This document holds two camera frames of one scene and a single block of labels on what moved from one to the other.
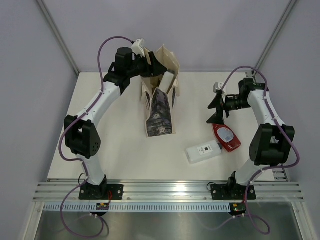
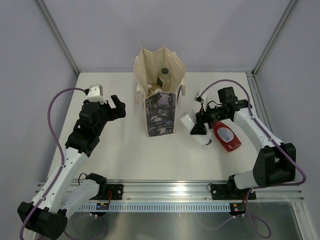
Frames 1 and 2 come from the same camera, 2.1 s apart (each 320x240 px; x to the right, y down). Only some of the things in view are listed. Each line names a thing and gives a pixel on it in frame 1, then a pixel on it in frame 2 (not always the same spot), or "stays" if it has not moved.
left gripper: x=155 y=69 -> x=119 y=106
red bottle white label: x=228 y=140 stays
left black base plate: x=92 y=192 stays
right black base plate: x=230 y=191 stays
